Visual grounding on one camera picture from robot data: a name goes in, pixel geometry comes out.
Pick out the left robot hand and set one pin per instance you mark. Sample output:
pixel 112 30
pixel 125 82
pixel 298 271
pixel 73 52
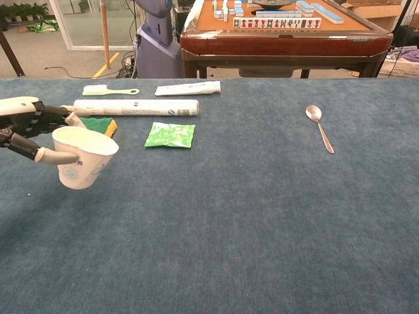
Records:
pixel 49 117

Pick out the white floral paper cup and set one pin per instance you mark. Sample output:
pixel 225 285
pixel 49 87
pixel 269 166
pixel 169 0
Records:
pixel 85 144

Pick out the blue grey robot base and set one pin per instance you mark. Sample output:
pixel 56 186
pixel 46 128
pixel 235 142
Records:
pixel 157 55

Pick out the green yellow sponge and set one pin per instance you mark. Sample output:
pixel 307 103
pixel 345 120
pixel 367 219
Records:
pixel 98 123

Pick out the black slanted pole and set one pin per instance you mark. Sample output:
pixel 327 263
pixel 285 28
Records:
pixel 13 59

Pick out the rolled white paper roll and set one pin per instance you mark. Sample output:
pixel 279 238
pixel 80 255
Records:
pixel 137 108

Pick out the green bag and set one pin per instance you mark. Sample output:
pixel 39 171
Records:
pixel 44 27

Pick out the wooden pole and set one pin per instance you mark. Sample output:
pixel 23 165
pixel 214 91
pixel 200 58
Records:
pixel 105 39

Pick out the potted green plants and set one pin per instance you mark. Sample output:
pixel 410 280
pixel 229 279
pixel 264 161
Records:
pixel 23 11

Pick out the green plastic packet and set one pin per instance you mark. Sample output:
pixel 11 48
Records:
pixel 170 134

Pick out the white toothpaste tube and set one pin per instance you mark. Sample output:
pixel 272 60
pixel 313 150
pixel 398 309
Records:
pixel 186 89

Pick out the tall mahjong tile stack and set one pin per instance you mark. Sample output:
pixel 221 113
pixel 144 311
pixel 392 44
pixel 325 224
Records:
pixel 226 11

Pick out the white standing mahjong tile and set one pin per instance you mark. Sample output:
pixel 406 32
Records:
pixel 250 23
pixel 297 23
pixel 317 23
pixel 263 23
pixel 270 23
pixel 277 23
pixel 257 23
pixel 236 23
pixel 304 23
pixel 290 23
pixel 243 23
pixel 284 23
pixel 311 23

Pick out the brown mahjong table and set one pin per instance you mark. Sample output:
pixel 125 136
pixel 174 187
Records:
pixel 278 45

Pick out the dark round dish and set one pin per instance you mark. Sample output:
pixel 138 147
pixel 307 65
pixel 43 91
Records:
pixel 271 3

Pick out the blue-backed mahjong tile row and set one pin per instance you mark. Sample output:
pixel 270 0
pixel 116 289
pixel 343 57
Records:
pixel 278 14

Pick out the metal spoon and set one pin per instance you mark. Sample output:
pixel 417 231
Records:
pixel 313 113

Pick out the blue-backed mahjong tile stack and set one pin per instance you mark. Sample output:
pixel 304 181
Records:
pixel 305 8

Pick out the long blue-backed tile row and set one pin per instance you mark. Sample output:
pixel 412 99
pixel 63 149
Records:
pixel 329 13

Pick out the cardboard box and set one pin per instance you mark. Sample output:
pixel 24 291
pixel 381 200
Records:
pixel 379 11

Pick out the black tripod leg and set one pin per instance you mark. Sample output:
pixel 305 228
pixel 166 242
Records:
pixel 395 32

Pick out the white plastic basket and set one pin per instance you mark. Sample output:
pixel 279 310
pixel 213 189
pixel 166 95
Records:
pixel 402 68

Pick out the black case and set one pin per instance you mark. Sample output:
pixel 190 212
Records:
pixel 406 36

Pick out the purple cloth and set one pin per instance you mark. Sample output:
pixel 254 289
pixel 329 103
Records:
pixel 410 55

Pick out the white glass door frame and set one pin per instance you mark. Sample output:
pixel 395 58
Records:
pixel 62 26

